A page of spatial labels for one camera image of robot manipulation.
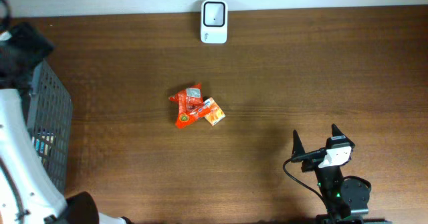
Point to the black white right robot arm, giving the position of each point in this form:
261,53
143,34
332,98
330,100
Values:
345,198

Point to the red snack bag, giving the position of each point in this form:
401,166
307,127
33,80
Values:
191,106

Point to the white black barcode scanner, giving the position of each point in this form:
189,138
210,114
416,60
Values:
214,21

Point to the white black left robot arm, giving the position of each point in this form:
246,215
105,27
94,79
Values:
27,193

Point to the grey plastic basket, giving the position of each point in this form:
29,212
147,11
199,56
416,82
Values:
47,110

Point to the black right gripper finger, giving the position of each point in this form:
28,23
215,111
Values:
337,133
298,149

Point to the orange tissue pack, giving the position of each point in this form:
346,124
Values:
215,114

